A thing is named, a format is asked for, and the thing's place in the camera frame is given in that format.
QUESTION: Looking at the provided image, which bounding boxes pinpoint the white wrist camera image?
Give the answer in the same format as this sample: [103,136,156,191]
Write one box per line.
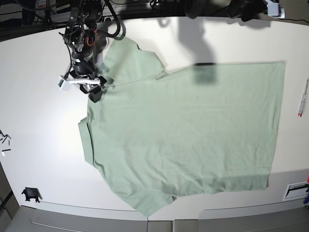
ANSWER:
[58,75,70,91]
[264,0,285,19]

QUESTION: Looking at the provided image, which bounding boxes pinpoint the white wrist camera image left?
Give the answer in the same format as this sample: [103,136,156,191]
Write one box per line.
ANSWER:
[58,75,70,91]

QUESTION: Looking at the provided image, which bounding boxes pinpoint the white power strip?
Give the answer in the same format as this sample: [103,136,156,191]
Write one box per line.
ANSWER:
[103,16,114,22]

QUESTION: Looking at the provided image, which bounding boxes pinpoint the black plastic clip part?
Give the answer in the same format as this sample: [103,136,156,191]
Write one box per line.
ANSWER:
[22,187,42,203]

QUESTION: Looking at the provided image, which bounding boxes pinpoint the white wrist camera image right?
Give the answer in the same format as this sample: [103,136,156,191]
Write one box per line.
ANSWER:
[264,0,285,19]

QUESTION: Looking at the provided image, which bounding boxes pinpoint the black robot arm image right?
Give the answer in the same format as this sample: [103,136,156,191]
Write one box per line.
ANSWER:
[227,0,267,22]

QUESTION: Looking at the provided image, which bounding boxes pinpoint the small black hex keys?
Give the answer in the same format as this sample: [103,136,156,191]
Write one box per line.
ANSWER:
[0,131,12,157]

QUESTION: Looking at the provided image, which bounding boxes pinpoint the light green T-shirt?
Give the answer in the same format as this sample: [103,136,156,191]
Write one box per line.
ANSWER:
[78,38,285,217]

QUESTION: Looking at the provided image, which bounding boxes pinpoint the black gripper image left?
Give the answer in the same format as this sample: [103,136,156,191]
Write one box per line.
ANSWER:
[78,74,107,103]

